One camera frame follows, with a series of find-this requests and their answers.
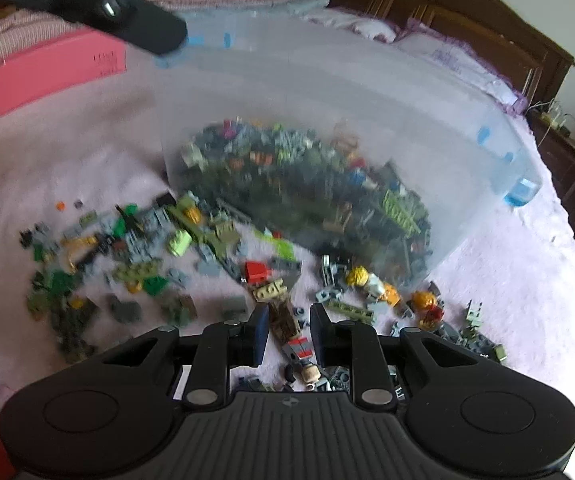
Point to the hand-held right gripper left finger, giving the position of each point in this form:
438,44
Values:
260,332

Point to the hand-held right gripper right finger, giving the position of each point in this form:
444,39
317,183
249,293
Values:
320,335

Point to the grey and red toy minifigure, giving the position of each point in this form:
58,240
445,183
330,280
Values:
300,351

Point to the green and grey brick pile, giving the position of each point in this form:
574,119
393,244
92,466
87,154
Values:
132,260

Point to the clear plastic storage bin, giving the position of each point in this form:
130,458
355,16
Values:
317,85

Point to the red toy brick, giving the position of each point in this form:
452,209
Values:
256,271

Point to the yellow-haired toy minifigure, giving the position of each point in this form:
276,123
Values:
366,282

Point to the pink cardboard box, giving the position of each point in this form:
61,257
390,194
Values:
52,72

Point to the orange toy minifigure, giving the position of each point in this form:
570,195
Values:
425,307

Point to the striped pink quilt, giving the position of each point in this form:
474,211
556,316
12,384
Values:
32,27

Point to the pile of bricks inside bin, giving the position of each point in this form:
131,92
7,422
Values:
307,185

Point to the wooden nightstand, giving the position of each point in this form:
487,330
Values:
562,155

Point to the purple frilled pillow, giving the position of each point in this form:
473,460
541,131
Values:
457,60

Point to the dark wooden headboard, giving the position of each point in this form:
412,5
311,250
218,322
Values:
467,5

